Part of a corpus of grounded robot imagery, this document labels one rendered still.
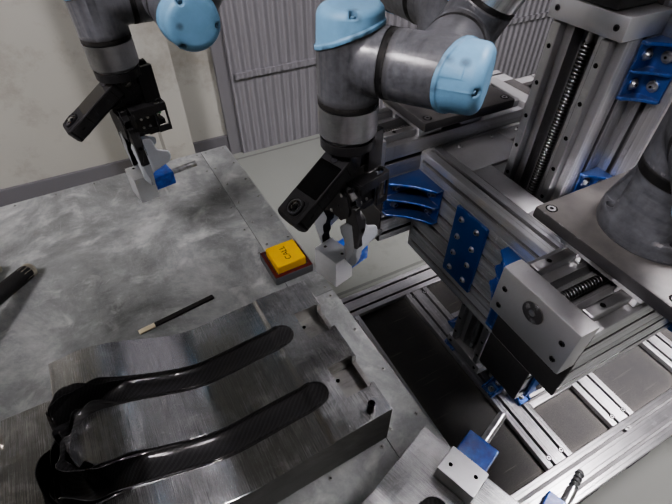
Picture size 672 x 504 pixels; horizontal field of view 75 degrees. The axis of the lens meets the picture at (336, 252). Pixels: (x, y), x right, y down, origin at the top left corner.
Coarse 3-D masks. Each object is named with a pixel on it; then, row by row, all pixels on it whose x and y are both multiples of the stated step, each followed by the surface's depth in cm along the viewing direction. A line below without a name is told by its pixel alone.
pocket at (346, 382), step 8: (344, 360) 63; (352, 360) 64; (328, 368) 62; (336, 368) 64; (344, 368) 65; (352, 368) 65; (360, 368) 64; (336, 376) 64; (344, 376) 64; (352, 376) 64; (360, 376) 63; (344, 384) 63; (352, 384) 63; (360, 384) 63; (368, 384) 62; (344, 392) 62; (352, 392) 62
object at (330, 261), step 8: (328, 240) 71; (320, 248) 69; (328, 248) 69; (336, 248) 69; (320, 256) 69; (328, 256) 68; (336, 256) 68; (344, 256) 68; (360, 256) 72; (320, 264) 71; (328, 264) 69; (336, 264) 67; (344, 264) 69; (320, 272) 72; (328, 272) 70; (336, 272) 68; (344, 272) 70; (328, 280) 71; (336, 280) 70; (344, 280) 71
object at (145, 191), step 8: (128, 168) 85; (136, 168) 85; (160, 168) 88; (168, 168) 88; (176, 168) 89; (184, 168) 90; (128, 176) 85; (136, 176) 83; (160, 176) 86; (168, 176) 87; (136, 184) 83; (144, 184) 84; (160, 184) 87; (168, 184) 88; (136, 192) 86; (144, 192) 85; (152, 192) 86; (144, 200) 86
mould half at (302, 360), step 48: (288, 288) 72; (192, 336) 66; (240, 336) 66; (336, 336) 66; (240, 384) 61; (288, 384) 60; (336, 384) 60; (0, 432) 58; (48, 432) 58; (96, 432) 51; (144, 432) 52; (192, 432) 55; (288, 432) 56; (336, 432) 55; (384, 432) 62; (0, 480) 54; (192, 480) 50; (240, 480) 52; (288, 480) 55
